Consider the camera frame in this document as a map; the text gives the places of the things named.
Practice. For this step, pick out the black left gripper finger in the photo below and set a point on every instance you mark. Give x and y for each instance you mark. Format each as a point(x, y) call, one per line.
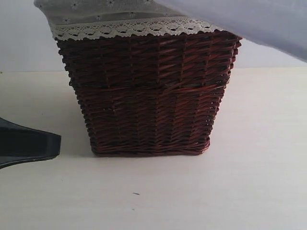
point(19, 144)

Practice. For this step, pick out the dark red wicker basket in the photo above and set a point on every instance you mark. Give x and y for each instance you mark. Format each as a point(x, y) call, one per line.
point(144, 96)

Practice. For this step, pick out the white t-shirt with red lettering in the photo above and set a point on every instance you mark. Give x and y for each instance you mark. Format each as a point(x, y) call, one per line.
point(279, 24)

